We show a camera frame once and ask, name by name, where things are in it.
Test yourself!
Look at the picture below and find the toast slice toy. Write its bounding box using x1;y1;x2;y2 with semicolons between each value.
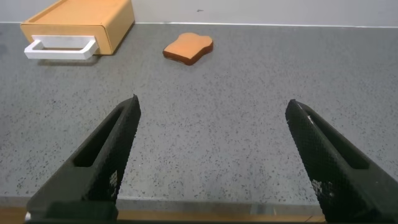
162;32;215;67

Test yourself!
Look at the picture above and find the yellow drawer with white handle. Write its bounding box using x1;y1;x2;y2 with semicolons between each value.
20;24;113;60

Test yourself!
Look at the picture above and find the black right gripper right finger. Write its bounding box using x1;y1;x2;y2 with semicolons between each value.
285;98;398;223

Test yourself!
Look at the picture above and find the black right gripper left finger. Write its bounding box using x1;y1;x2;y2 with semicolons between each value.
25;94;142;222

